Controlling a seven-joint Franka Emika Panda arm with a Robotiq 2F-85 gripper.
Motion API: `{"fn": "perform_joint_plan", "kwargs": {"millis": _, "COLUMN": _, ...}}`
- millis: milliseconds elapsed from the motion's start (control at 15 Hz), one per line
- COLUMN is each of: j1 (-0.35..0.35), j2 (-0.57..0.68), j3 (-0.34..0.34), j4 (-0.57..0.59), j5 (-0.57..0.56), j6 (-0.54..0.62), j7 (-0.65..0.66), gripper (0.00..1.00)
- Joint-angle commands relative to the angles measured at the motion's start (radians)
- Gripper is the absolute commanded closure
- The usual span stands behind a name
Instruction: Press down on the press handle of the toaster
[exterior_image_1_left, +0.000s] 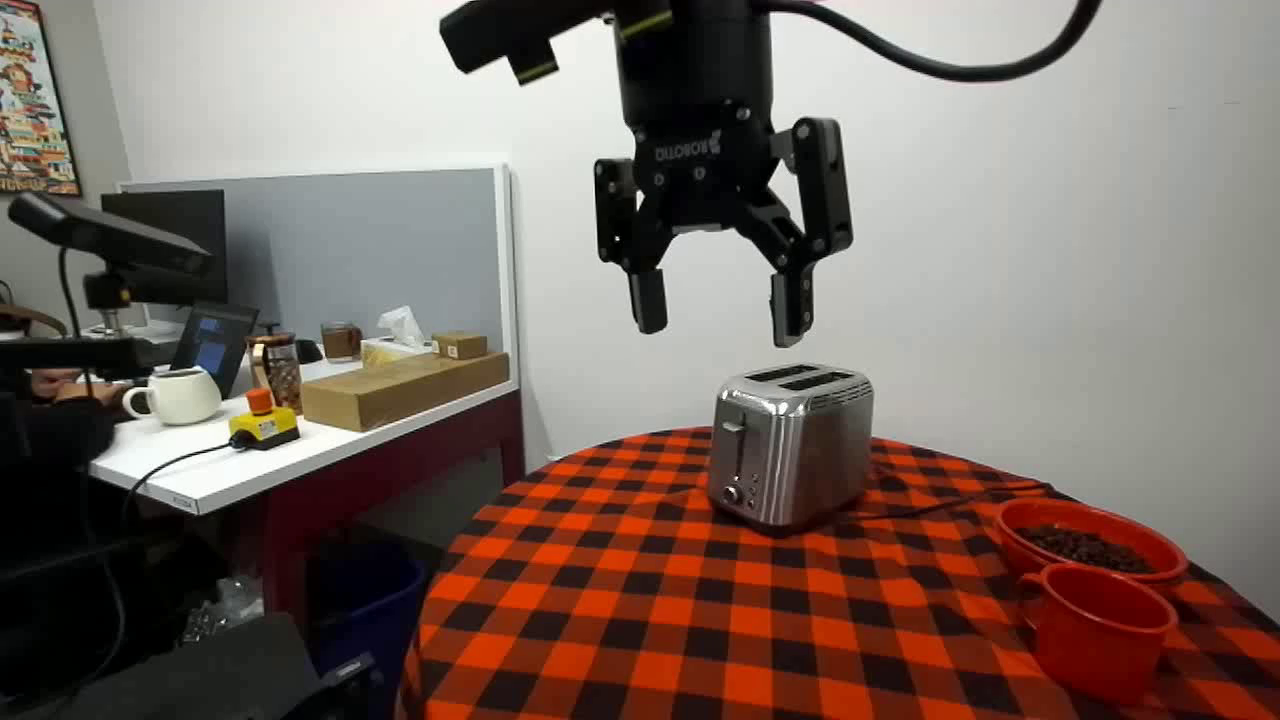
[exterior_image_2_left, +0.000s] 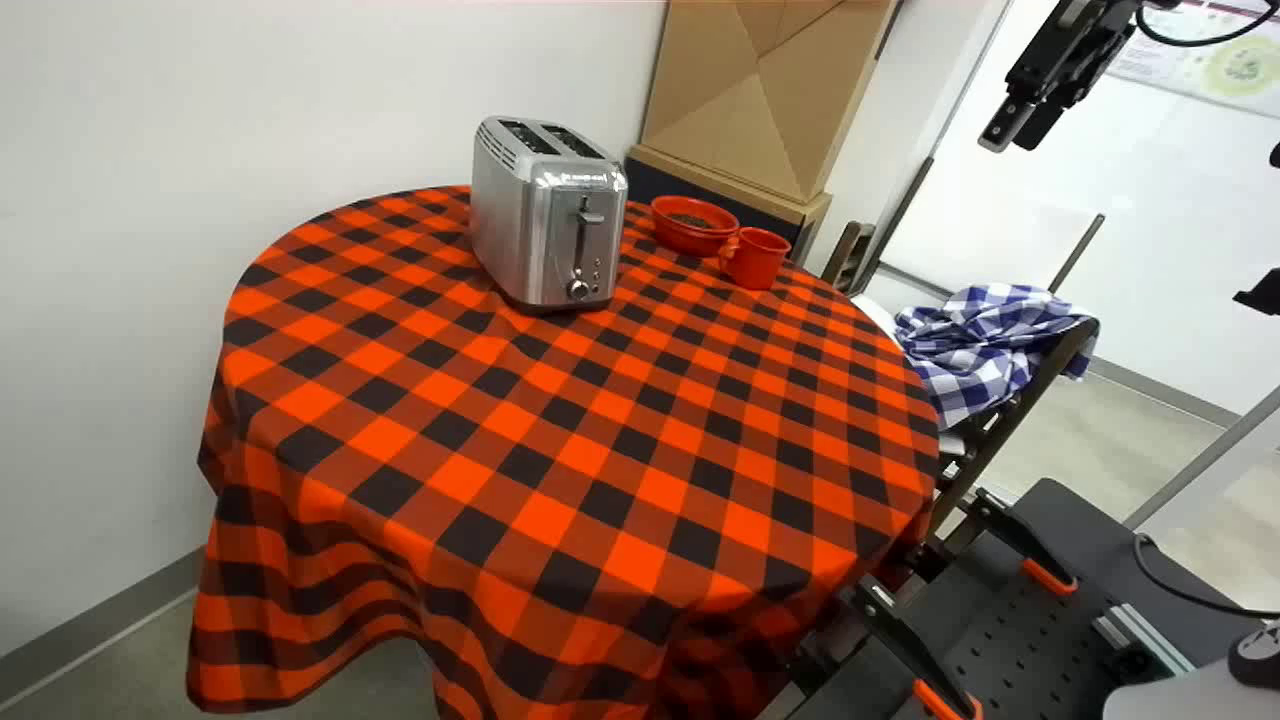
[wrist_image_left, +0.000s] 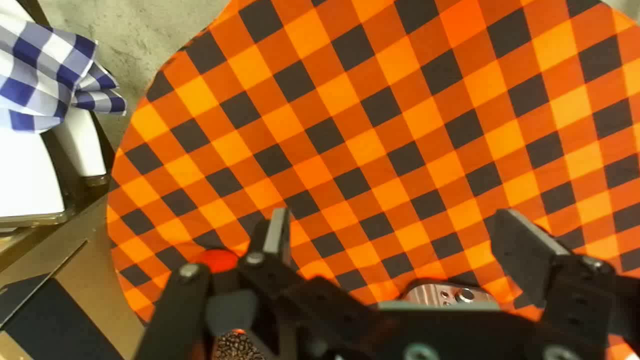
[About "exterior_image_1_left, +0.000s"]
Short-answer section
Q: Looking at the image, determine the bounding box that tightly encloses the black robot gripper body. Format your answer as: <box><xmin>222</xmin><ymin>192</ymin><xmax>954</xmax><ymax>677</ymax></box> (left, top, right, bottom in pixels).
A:
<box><xmin>591</xmin><ymin>0</ymin><xmax>855</xmax><ymax>271</ymax></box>

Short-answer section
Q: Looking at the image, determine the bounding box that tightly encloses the silver two-slot toaster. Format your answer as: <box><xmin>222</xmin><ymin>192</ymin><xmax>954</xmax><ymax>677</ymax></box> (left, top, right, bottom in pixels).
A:
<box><xmin>710</xmin><ymin>362</ymin><xmax>873</xmax><ymax>530</ymax></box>

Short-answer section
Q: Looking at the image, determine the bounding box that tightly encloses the small cardboard box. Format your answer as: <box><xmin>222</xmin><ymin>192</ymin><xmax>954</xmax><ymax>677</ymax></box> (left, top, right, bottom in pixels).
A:
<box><xmin>431</xmin><ymin>330</ymin><xmax>490</xmax><ymax>360</ymax></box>

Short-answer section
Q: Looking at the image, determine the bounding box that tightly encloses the grey desk partition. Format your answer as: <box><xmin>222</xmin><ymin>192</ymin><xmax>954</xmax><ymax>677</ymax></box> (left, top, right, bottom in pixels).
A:
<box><xmin>154</xmin><ymin>162</ymin><xmax>516</xmax><ymax>350</ymax></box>

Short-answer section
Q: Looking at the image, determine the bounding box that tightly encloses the tissue box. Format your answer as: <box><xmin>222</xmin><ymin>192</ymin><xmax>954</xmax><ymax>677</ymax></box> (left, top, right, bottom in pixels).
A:
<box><xmin>361</xmin><ymin>305</ymin><xmax>437</xmax><ymax>368</ymax></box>

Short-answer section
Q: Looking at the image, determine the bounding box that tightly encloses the orange black checkered tablecloth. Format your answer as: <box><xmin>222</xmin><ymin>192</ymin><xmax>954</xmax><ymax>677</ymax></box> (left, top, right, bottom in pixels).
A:
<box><xmin>393</xmin><ymin>426</ymin><xmax>1280</xmax><ymax>720</ymax></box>

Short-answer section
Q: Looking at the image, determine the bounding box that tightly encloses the long cardboard box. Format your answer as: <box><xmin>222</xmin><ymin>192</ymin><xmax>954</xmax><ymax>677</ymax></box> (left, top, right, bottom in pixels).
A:
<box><xmin>302</xmin><ymin>350</ymin><xmax>509</xmax><ymax>433</ymax></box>

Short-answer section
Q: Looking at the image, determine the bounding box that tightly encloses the red bowl with coffee beans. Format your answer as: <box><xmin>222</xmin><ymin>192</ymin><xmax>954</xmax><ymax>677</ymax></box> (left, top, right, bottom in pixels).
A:
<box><xmin>987</xmin><ymin>501</ymin><xmax>1189</xmax><ymax>592</ymax></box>

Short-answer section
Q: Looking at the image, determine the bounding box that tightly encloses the yellow toy truck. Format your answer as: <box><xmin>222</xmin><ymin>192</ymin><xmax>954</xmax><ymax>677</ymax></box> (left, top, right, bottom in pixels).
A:
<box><xmin>227</xmin><ymin>386</ymin><xmax>302</xmax><ymax>448</ymax></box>

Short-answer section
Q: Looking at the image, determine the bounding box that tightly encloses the blue bin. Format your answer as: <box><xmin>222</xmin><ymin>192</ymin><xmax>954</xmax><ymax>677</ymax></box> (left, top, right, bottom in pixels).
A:
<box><xmin>310</xmin><ymin>534</ymin><xmax>427</xmax><ymax>720</ymax></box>

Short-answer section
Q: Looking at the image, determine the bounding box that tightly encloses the blue laptop screen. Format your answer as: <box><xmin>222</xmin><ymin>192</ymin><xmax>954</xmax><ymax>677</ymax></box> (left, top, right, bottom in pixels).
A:
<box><xmin>171</xmin><ymin>305</ymin><xmax>256</xmax><ymax>392</ymax></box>

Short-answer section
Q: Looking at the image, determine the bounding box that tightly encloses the black computer monitor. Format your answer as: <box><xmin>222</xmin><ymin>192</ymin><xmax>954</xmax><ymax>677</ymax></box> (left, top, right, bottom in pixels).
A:
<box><xmin>95</xmin><ymin>188</ymin><xmax>232</xmax><ymax>307</ymax></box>

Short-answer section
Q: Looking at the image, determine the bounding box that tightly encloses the red mug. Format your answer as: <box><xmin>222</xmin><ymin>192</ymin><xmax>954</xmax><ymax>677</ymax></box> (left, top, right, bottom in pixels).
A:
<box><xmin>1021</xmin><ymin>565</ymin><xmax>1175</xmax><ymax>705</ymax></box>

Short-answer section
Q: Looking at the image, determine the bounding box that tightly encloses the white teapot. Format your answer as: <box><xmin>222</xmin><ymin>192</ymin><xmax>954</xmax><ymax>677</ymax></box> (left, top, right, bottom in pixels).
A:
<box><xmin>122</xmin><ymin>368</ymin><xmax>222</xmax><ymax>426</ymax></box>

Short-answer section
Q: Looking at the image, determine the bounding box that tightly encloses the white desk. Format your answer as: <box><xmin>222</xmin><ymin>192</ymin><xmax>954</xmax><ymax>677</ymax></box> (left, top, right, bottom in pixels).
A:
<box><xmin>89</xmin><ymin>354</ymin><xmax>516</xmax><ymax>515</ymax></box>

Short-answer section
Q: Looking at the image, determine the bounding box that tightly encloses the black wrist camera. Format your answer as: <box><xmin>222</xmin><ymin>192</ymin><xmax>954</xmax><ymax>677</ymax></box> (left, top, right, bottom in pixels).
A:
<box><xmin>441</xmin><ymin>0</ymin><xmax>619</xmax><ymax>85</ymax></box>

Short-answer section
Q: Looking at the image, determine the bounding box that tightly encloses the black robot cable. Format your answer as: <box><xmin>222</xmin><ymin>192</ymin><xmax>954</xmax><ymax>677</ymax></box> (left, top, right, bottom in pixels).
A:
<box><xmin>763</xmin><ymin>0</ymin><xmax>1110</xmax><ymax>88</ymax></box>

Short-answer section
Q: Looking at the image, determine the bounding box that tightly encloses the framed wall picture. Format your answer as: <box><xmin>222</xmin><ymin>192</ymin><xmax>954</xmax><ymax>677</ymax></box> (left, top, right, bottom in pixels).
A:
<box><xmin>0</xmin><ymin>0</ymin><xmax>83</xmax><ymax>195</ymax></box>

